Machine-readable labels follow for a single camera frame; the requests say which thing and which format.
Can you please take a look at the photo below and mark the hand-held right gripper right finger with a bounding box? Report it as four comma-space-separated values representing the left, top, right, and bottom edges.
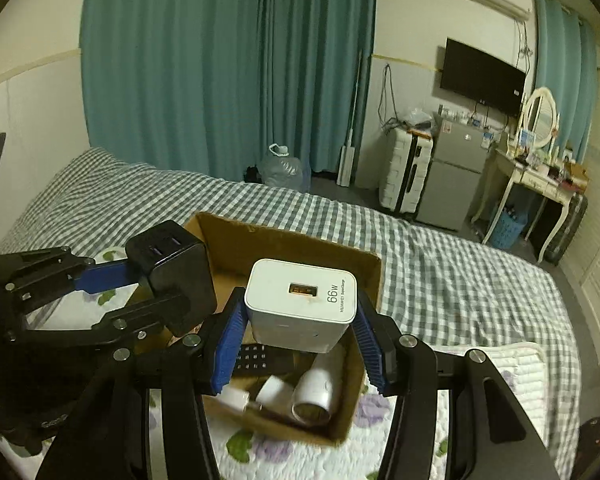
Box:
352, 292, 566, 480

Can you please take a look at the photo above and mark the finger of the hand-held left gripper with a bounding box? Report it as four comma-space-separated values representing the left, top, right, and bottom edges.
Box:
5, 295, 187, 347
5, 246, 142, 307

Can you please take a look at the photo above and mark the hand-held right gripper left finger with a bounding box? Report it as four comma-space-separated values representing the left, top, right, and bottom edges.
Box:
32, 287, 246, 480

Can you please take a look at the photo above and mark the black remote control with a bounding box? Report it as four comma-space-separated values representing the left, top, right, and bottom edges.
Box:
232, 342, 298, 376

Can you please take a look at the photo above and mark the black charger cube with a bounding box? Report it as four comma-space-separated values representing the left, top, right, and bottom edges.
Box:
125, 220, 218, 338

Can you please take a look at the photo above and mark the white cylindrical device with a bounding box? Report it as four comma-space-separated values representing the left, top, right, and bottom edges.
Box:
291, 342, 346, 426

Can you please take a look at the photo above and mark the white charger cube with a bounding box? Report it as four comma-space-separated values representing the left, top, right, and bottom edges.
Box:
244, 258, 362, 353

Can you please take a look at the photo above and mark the cardboard box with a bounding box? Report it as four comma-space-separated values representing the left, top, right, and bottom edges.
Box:
130, 212, 385, 448

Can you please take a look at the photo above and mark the floral quilted mat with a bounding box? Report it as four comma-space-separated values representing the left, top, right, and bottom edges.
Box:
0, 247, 553, 480

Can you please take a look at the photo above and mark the white suitcase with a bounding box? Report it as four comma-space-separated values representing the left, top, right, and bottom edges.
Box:
378, 127, 436, 218

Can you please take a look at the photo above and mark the blue plastic basket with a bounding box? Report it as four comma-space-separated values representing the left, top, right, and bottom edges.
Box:
487, 202, 528, 251

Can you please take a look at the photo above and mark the clear water jug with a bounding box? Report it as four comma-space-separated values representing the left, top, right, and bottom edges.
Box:
259, 143, 311, 192

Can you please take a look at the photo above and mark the white mop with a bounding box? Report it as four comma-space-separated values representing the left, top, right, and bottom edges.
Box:
336, 50, 363, 187

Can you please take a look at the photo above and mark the grey small fridge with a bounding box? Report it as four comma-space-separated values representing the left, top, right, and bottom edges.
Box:
415, 120, 496, 233

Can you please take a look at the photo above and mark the dark suitcase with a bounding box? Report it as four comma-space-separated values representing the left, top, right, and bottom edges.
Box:
547, 192, 589, 266

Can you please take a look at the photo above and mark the clear plastic bag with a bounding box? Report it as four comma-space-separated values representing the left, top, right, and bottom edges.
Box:
402, 107, 436, 133

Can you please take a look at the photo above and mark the white dressing table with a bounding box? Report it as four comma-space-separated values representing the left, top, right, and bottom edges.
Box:
470, 147, 591, 263

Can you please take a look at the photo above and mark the dark floral garment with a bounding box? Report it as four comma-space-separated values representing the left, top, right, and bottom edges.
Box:
577, 415, 600, 466

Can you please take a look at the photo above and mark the white oval vanity mirror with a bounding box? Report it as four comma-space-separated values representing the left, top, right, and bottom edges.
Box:
520, 87, 560, 151

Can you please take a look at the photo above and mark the narrow teal curtain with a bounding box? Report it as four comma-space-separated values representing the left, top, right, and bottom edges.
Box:
532, 0, 598, 158

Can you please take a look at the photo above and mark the hanging dark cable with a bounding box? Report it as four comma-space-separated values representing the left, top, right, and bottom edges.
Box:
377, 62, 403, 133

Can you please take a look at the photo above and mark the black wall television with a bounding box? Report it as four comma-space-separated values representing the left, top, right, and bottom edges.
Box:
440, 37, 527, 116

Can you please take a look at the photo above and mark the air conditioner cable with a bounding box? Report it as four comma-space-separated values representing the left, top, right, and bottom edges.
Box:
515, 20, 536, 68

